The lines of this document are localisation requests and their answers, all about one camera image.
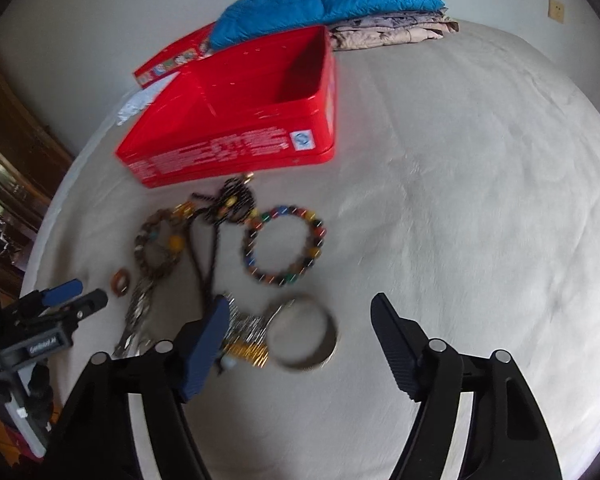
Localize small brown wooden ring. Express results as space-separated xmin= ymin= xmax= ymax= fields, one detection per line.
xmin=110 ymin=268 xmax=132 ymax=298

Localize silver ball chain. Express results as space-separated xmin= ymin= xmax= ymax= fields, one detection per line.
xmin=222 ymin=292 xmax=297 ymax=351

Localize black cord gold pendant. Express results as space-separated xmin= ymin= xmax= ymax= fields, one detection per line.
xmin=185 ymin=206 xmax=272 ymax=369

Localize silver metal watch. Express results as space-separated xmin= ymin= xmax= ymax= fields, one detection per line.
xmin=112 ymin=276 xmax=155 ymax=359

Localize silver bangle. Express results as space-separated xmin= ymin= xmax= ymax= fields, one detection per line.
xmin=265 ymin=294 xmax=339 ymax=373

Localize brown wooden bead bracelet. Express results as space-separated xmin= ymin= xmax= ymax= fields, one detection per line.
xmin=133 ymin=206 xmax=187 ymax=281

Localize multicolour bead bracelet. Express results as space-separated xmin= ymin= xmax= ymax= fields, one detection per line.
xmin=242 ymin=204 xmax=327 ymax=287

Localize black bead necklace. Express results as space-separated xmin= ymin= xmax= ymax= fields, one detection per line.
xmin=190 ymin=171 xmax=259 ymax=226

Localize brown wooden cabinet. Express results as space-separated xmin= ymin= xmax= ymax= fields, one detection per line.
xmin=0 ymin=71 xmax=73 ymax=298

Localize white lace cloth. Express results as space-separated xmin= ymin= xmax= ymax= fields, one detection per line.
xmin=116 ymin=73 xmax=178 ymax=126

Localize red tin box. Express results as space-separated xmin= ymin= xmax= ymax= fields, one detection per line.
xmin=116 ymin=25 xmax=337 ymax=188

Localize red tin lid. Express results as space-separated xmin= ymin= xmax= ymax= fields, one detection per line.
xmin=133 ymin=22 xmax=215 ymax=88

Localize folded floral cloth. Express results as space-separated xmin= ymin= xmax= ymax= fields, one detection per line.
xmin=327 ymin=9 xmax=460 ymax=51

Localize blue quilted blanket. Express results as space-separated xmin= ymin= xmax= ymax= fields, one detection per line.
xmin=209 ymin=0 xmax=445 ymax=51

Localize beige wall socket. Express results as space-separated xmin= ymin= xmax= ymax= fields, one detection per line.
xmin=547 ymin=0 xmax=566 ymax=24

